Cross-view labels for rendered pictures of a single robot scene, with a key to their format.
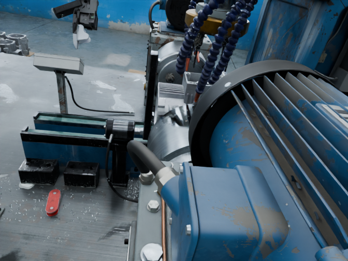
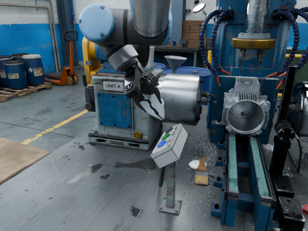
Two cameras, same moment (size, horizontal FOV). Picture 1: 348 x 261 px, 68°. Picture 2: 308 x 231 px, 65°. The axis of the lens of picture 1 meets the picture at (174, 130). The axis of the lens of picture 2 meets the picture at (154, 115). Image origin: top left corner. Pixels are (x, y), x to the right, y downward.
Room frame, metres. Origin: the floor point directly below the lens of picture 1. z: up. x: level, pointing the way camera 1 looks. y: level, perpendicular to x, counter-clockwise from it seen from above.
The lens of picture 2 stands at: (0.72, 1.13, 1.40)
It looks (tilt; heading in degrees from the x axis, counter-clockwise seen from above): 21 degrees down; 295
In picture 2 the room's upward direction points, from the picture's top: straight up
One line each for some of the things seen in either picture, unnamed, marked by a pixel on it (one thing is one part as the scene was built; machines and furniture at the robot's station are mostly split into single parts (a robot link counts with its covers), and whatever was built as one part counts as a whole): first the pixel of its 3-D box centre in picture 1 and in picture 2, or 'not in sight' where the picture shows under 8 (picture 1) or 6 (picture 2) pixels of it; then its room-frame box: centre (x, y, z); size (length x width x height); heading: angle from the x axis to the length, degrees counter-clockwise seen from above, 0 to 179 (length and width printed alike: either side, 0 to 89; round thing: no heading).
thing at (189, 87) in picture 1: (201, 89); (246, 88); (0.78, -0.07, 1.11); 0.12 x 0.11 x 0.07; 99
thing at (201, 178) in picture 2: not in sight; (201, 170); (0.90, 0.23, 0.80); 0.21 x 0.05 x 0.01; 103
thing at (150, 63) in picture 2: not in sight; (145, 57); (2.12, -1.67, 0.99); 0.24 x 0.22 x 0.24; 2
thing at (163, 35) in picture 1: (174, 63); (127, 104); (1.37, 0.06, 0.99); 0.35 x 0.31 x 0.37; 8
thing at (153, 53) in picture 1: (149, 99); (285, 98); (0.62, 0.08, 1.12); 0.04 x 0.03 x 0.26; 98
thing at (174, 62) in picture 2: not in sight; (175, 68); (1.60, -1.37, 0.93); 0.25 x 0.24 x 0.25; 92
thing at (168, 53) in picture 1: (178, 70); (170, 98); (1.13, 0.02, 1.04); 0.37 x 0.25 x 0.25; 8
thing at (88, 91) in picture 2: not in sight; (92, 92); (1.49, 0.18, 1.07); 0.08 x 0.07 x 0.20; 98
